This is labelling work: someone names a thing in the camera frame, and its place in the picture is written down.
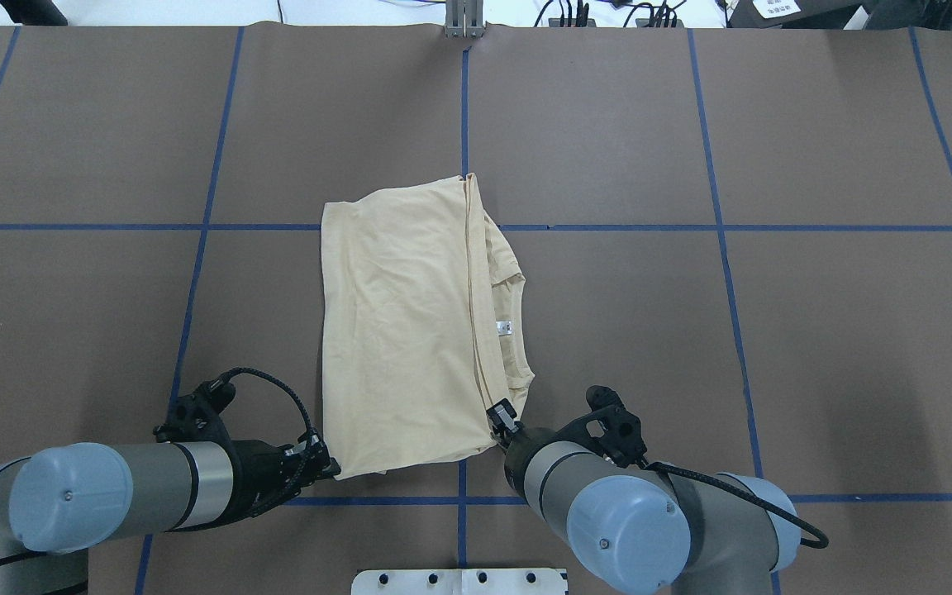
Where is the black device with label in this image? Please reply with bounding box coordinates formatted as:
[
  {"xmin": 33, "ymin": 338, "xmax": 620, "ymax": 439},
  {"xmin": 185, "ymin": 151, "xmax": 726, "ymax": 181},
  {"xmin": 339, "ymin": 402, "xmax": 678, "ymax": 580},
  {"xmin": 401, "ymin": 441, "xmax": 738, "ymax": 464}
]
[{"xmin": 726, "ymin": 1, "xmax": 824, "ymax": 29}]

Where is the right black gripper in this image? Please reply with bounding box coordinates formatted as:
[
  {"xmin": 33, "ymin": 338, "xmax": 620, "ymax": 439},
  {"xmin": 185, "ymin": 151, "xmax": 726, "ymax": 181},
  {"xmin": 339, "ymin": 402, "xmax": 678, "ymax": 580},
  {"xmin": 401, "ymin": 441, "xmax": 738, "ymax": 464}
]
[{"xmin": 486, "ymin": 399, "xmax": 556, "ymax": 470}]

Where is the brown paper table cover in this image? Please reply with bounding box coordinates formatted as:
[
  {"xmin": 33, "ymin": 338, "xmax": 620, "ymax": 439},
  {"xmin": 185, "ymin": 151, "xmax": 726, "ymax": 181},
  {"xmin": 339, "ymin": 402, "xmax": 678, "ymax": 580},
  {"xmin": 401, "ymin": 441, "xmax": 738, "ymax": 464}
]
[{"xmin": 0, "ymin": 22, "xmax": 952, "ymax": 594}]

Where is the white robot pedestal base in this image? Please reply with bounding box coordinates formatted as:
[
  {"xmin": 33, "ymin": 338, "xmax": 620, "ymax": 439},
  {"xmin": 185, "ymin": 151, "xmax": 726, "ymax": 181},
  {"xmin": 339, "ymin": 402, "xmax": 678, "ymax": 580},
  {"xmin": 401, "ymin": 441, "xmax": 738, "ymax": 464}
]
[{"xmin": 350, "ymin": 568, "xmax": 570, "ymax": 594}]

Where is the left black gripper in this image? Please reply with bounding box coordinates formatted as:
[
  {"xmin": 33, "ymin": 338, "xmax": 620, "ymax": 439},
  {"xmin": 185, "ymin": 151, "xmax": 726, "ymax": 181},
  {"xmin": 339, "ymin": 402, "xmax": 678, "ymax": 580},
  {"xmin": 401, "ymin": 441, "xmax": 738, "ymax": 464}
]
[{"xmin": 230, "ymin": 431, "xmax": 341, "ymax": 520}]

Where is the aluminium frame post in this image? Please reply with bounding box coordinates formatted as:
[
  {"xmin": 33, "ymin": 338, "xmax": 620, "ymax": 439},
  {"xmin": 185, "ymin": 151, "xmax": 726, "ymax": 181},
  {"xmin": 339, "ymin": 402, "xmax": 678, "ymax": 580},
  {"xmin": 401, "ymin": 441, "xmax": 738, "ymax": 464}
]
[{"xmin": 445, "ymin": 0, "xmax": 486, "ymax": 39}]

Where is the beige printed t-shirt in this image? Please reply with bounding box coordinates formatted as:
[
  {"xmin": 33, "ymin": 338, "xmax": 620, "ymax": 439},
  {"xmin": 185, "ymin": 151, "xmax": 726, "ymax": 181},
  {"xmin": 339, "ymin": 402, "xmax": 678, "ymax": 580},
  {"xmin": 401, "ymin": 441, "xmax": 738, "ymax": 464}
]
[{"xmin": 320, "ymin": 174, "xmax": 534, "ymax": 479}]

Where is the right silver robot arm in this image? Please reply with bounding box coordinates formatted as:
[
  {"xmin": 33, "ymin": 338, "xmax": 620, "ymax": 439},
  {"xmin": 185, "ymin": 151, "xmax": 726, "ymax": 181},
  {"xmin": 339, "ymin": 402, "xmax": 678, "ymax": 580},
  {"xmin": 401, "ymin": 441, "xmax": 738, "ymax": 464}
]
[{"xmin": 486, "ymin": 387, "xmax": 829, "ymax": 594}]

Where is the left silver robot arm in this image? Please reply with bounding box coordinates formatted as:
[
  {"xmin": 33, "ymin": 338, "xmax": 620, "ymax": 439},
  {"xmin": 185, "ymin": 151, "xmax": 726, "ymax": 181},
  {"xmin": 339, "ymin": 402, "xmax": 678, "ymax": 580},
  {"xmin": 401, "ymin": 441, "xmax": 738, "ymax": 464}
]
[{"xmin": 0, "ymin": 434, "xmax": 340, "ymax": 594}]

